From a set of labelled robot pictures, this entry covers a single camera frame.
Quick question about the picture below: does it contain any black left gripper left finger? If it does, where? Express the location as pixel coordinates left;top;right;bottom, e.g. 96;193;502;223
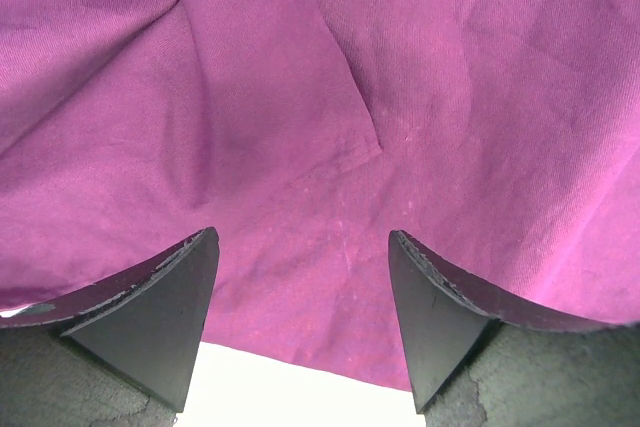
1;228;219;426

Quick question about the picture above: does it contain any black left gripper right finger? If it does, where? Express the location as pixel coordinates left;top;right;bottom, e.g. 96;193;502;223
388;231;639;426

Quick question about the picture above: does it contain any purple cloth wrap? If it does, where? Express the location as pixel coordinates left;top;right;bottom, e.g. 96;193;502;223
1;0;639;389

